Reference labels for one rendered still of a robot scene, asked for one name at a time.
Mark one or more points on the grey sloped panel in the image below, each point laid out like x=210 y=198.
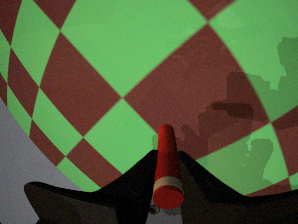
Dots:
x=163 y=216

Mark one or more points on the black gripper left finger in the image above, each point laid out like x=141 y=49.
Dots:
x=125 y=201

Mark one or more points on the red peg with white band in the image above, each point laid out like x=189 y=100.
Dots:
x=167 y=191

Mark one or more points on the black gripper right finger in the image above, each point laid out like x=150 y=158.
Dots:
x=208 y=201

